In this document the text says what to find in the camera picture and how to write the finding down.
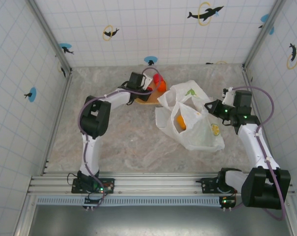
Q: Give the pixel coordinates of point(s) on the shark blue circle sticker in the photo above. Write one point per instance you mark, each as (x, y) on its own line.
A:
(66, 48)

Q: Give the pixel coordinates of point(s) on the fish blue circle sticker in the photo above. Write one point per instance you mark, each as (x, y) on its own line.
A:
(31, 94)

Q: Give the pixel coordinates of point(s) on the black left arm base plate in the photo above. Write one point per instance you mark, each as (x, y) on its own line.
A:
(107, 184)

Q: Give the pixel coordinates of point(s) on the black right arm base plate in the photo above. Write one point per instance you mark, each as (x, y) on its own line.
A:
(208, 184)

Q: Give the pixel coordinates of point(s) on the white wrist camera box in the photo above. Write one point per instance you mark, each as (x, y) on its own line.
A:
(228, 96)
(148, 82)

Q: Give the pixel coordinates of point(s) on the aluminium frame post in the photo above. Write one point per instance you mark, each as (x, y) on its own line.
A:
(263, 34)
(48, 34)

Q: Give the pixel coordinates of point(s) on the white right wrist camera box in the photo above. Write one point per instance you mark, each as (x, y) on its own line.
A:
(228, 96)

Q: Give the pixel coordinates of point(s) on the small tangerine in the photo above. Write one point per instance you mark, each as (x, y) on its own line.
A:
(162, 86)

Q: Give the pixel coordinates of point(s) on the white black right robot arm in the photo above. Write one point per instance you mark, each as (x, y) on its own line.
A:
(253, 145)

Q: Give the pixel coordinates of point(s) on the red apple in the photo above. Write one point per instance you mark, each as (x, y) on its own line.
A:
(158, 78)

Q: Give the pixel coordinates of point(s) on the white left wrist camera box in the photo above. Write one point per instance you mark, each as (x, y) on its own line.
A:
(148, 82)

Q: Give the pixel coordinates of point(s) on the aluminium floor rail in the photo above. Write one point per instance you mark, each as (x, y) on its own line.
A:
(249, 81)
(64, 98)

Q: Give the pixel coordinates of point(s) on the yellow-orange oval fruit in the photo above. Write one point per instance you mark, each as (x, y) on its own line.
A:
(181, 122)

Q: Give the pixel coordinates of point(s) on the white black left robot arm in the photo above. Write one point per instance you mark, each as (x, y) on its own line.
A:
(89, 152)

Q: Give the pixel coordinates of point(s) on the grey metal panel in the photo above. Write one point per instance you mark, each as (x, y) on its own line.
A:
(163, 221)

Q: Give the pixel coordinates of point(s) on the woven wooden plate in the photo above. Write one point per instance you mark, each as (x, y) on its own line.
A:
(152, 98)

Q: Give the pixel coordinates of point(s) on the white plastic bag citrus print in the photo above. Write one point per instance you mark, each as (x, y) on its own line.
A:
(199, 137)

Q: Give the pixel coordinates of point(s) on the aluminium mounting rail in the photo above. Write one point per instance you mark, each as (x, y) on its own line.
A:
(150, 182)

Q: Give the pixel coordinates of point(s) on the penguin blue circle sticker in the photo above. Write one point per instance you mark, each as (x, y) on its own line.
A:
(150, 60)

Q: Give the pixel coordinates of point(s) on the blue blob wall sticker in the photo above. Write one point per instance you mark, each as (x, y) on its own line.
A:
(265, 19)

